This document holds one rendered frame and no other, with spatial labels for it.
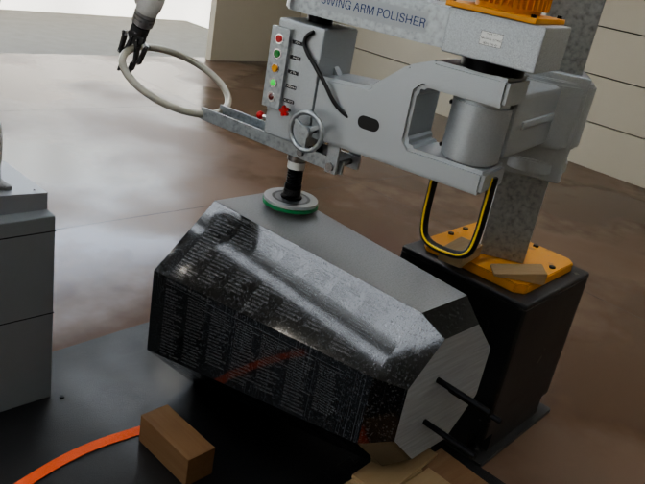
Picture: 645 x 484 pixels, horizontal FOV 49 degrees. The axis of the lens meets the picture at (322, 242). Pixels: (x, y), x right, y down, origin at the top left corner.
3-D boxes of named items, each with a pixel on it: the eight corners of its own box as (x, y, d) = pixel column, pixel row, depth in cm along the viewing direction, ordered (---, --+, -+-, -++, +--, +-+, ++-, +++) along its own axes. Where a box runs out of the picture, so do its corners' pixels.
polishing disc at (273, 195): (297, 188, 291) (297, 185, 290) (328, 207, 276) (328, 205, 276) (252, 192, 278) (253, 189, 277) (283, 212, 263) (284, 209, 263)
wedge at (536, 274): (538, 275, 286) (541, 263, 284) (544, 285, 276) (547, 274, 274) (489, 265, 285) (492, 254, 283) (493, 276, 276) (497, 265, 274)
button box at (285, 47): (282, 109, 256) (295, 29, 245) (278, 110, 254) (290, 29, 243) (265, 104, 260) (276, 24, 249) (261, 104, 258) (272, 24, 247)
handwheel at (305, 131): (333, 155, 253) (341, 113, 247) (317, 158, 245) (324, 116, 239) (299, 142, 259) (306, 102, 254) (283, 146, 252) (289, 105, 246)
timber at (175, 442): (138, 440, 269) (140, 414, 265) (165, 428, 278) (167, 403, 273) (184, 487, 252) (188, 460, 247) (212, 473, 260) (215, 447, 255)
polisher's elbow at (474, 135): (453, 146, 244) (467, 89, 236) (506, 162, 235) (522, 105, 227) (429, 153, 229) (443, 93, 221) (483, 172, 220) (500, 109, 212)
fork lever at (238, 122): (363, 168, 267) (366, 156, 265) (335, 177, 251) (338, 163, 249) (226, 114, 298) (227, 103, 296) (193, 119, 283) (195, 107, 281)
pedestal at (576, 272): (437, 347, 376) (472, 218, 347) (550, 411, 338) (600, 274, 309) (358, 388, 329) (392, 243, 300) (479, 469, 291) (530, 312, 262)
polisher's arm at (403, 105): (492, 214, 242) (534, 71, 223) (465, 229, 224) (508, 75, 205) (318, 152, 277) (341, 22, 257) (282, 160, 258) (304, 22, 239)
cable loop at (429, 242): (474, 265, 241) (499, 178, 229) (470, 268, 238) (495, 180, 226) (416, 241, 252) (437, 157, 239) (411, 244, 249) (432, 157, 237)
